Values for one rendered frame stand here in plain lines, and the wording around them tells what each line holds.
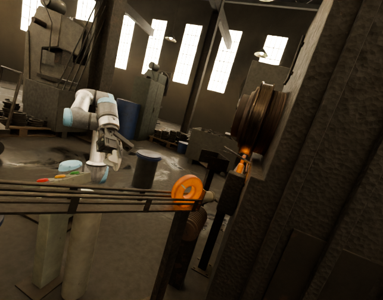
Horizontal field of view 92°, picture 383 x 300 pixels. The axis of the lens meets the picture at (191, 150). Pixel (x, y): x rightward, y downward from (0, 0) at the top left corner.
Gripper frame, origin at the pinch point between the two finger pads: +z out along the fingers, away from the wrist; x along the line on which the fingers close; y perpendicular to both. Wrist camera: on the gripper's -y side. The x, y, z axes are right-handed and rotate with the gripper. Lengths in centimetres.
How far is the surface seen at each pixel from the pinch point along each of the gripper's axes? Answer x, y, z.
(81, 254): -35.1, -0.3, 29.4
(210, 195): 20.6, -36.4, 19.2
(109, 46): -116, -89, -285
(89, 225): -23.8, 1.3, 18.7
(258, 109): 57, -48, -15
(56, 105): -213, -47, -203
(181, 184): 19.4, -16.6, 13.7
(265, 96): 63, -50, -22
